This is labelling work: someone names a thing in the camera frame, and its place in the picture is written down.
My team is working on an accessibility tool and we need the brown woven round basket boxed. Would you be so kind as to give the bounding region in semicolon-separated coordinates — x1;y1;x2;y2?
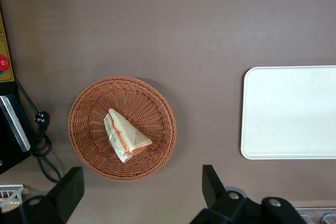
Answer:
68;76;177;182

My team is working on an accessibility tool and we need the clear acrylic bottle rack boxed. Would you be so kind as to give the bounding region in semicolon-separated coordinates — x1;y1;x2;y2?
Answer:
295;206;336;224

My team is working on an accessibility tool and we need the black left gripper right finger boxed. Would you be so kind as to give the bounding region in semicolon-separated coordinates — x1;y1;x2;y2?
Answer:
190;165;308;224

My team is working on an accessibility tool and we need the beige plastic serving tray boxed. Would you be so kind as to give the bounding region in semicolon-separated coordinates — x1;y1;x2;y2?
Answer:
240;65;336;160

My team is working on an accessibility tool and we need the bagged rice cracker snack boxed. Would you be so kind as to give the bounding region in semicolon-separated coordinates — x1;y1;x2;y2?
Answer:
0;197;22;215

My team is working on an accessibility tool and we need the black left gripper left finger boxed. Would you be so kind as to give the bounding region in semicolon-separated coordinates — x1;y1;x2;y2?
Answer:
15;166;85;224

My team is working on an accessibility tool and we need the white wire rack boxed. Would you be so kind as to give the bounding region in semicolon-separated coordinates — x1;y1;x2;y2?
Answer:
0;184;25;215

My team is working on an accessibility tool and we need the triangle sandwich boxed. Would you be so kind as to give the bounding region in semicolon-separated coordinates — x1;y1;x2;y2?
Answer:
104;108;153;164

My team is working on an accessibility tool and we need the black power cable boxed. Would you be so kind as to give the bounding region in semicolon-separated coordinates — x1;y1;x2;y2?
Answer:
15;78;62;183

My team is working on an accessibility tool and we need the black appliance with yellow panel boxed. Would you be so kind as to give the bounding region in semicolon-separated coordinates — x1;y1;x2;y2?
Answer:
0;1;34;175

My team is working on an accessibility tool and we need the red emergency stop button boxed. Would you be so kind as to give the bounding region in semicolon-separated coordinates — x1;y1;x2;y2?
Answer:
0;54;11;72

